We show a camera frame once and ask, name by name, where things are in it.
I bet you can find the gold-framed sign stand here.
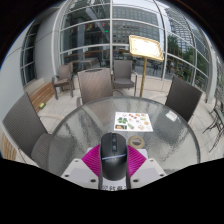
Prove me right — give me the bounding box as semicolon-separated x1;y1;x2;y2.
128;34;165;98

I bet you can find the white mouse pad with drawing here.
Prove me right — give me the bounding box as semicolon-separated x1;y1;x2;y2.
87;147;149;192

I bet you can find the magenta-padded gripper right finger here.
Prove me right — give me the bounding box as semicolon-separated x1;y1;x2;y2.
125;144;167;190

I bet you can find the wooden slatted bench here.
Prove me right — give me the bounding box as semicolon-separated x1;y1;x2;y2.
0;132;19;162
28;80;56;113

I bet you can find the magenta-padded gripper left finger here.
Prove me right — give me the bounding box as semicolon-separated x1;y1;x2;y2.
60;143;103;190

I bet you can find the brown wicker chair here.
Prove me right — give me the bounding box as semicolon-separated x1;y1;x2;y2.
164;75;204;124
76;67;116;108
50;62;75;100
2;92;66;168
111;59;138;97

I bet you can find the picture card with food photos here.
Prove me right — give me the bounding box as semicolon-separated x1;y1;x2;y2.
113;111;154;133

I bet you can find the dark metal outdoor furniture group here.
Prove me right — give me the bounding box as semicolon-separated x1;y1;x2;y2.
202;96;224;154

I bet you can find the tan tape roll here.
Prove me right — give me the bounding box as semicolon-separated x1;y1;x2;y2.
128;135;146;150

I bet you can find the black computer mouse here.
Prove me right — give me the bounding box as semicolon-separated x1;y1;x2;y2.
99;132;130;181

